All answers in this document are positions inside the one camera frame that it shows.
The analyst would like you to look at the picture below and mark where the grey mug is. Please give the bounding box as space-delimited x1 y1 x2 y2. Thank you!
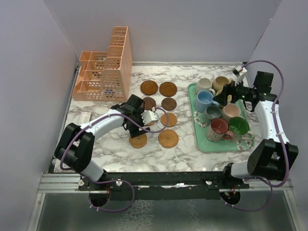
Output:
203 106 221 124

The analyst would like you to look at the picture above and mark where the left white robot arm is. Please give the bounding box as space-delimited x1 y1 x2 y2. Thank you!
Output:
54 94 149 190

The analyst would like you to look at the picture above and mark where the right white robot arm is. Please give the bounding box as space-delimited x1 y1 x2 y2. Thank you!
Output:
214 69 298 188

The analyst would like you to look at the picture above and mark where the dark walnut coaster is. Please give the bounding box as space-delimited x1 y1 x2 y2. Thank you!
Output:
161 97 177 111

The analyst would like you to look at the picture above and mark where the dark brown wooden coaster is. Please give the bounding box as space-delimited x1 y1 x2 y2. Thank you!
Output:
143 97 156 110

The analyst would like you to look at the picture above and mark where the peach mesh file organizer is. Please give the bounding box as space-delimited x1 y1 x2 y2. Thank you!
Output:
72 26 133 102

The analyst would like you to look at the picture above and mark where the light blue mug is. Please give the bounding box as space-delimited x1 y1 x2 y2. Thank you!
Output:
194 90 219 113

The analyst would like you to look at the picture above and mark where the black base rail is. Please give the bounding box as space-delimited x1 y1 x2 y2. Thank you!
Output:
78 171 249 201

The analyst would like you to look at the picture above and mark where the woven rattan coaster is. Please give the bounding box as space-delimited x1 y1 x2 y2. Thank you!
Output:
158 129 179 148
129 134 148 149

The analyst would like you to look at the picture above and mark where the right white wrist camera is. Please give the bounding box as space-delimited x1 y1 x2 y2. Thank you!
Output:
232 65 247 86

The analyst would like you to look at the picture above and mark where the small silver card box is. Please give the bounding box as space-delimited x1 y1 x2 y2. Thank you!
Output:
78 112 91 125

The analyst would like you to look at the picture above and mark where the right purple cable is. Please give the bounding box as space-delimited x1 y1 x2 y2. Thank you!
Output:
221 60 291 211

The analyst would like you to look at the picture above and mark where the light wooden coaster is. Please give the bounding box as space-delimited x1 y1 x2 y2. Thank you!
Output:
146 122 156 126
161 113 177 127

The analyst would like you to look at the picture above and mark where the brown ringed wooden coaster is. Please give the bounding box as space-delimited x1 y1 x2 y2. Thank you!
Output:
140 80 158 95

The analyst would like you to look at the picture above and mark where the beige speckled mug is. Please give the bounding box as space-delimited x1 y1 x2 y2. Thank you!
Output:
212 76 233 92

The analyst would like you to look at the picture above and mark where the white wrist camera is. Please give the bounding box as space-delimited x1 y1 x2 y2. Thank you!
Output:
141 107 159 125
232 65 247 86

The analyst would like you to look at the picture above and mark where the green mug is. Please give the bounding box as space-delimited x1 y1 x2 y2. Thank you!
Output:
228 116 255 141

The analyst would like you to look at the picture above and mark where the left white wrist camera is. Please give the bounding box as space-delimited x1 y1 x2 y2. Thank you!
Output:
141 107 159 125

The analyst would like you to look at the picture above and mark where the white cream mug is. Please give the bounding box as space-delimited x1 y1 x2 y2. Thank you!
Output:
196 78 216 96

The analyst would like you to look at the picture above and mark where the light wooden front coaster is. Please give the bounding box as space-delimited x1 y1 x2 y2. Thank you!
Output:
161 113 177 127

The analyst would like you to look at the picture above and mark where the red pink mug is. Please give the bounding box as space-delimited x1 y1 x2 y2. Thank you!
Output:
206 118 234 142

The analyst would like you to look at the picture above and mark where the mint green tray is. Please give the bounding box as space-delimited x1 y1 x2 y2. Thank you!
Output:
188 83 255 153

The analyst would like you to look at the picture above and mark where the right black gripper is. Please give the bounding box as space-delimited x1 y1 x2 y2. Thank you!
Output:
213 76 256 106

